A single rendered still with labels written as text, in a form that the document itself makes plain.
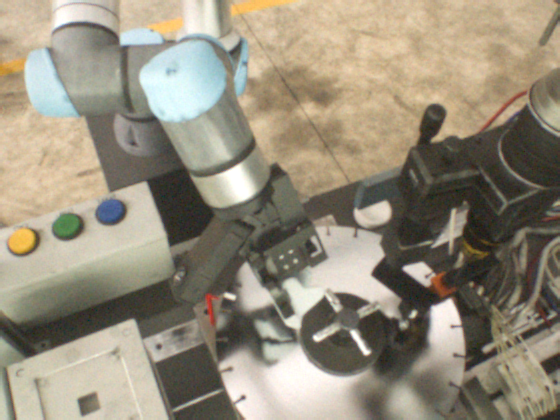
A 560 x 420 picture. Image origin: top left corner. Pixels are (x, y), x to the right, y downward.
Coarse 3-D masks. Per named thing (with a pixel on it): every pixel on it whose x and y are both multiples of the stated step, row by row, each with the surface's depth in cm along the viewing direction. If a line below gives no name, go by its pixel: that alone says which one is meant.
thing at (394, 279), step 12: (384, 264) 66; (372, 276) 67; (384, 276) 66; (396, 276) 65; (408, 276) 66; (396, 288) 65; (408, 288) 65; (420, 288) 65; (408, 300) 65; (420, 300) 64; (432, 300) 64; (408, 312) 66; (420, 312) 65
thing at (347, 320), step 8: (328, 296) 67; (336, 304) 66; (376, 304) 66; (344, 312) 65; (352, 312) 65; (360, 312) 66; (368, 312) 66; (336, 320) 65; (344, 320) 65; (352, 320) 65; (328, 328) 64; (336, 328) 65; (344, 328) 64; (352, 328) 64; (320, 336) 64; (344, 336) 66; (352, 336) 64; (360, 336) 64; (360, 344) 64; (368, 352) 63
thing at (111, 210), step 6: (102, 204) 83; (108, 204) 83; (114, 204) 83; (120, 204) 83; (102, 210) 83; (108, 210) 83; (114, 210) 83; (120, 210) 83; (102, 216) 82; (108, 216) 82; (114, 216) 82; (120, 216) 83
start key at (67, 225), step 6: (60, 216) 82; (66, 216) 82; (72, 216) 82; (54, 222) 81; (60, 222) 81; (66, 222) 81; (72, 222) 81; (78, 222) 81; (54, 228) 81; (60, 228) 81; (66, 228) 81; (72, 228) 81; (78, 228) 81; (60, 234) 80; (66, 234) 80; (72, 234) 81
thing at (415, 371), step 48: (336, 240) 77; (240, 288) 72; (336, 288) 73; (384, 288) 73; (432, 288) 73; (240, 336) 68; (288, 336) 69; (432, 336) 70; (240, 384) 65; (288, 384) 65; (336, 384) 66; (384, 384) 66; (432, 384) 66
